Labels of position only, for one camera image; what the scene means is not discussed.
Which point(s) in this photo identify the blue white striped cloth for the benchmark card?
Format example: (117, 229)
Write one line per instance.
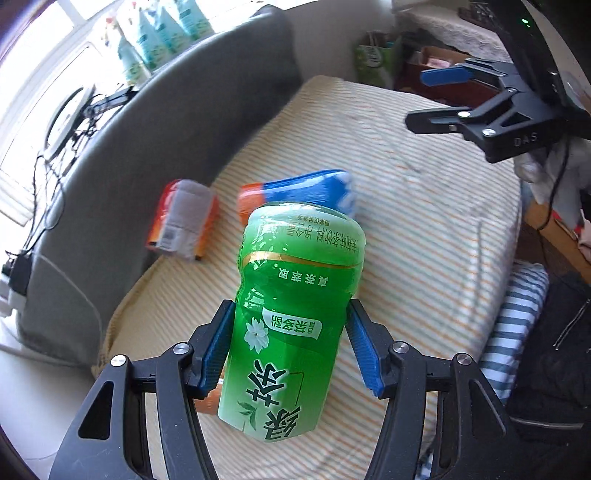
(512, 322)

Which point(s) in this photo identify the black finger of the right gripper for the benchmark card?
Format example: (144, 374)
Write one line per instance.
(437, 121)

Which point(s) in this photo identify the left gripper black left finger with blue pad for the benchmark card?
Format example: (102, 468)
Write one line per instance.
(108, 437)

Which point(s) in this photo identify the black ring light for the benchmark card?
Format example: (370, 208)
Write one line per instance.
(83, 106)

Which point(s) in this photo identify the dark grey backrest cushion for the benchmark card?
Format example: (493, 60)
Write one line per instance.
(187, 122)

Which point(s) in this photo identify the white power strip with adapters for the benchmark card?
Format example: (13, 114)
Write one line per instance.
(15, 277)

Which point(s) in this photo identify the green paper bag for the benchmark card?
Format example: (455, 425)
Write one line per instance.
(378, 59)

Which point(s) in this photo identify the orange cup with white label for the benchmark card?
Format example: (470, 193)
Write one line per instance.
(184, 217)

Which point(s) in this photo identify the teal white refill pouches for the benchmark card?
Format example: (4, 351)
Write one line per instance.
(144, 36)

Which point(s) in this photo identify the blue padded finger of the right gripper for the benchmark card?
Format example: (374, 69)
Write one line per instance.
(456, 74)

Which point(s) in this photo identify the green tea paper cup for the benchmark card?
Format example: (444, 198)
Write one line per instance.
(299, 266)

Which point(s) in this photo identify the black jacket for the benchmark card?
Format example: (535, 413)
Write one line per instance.
(552, 388)

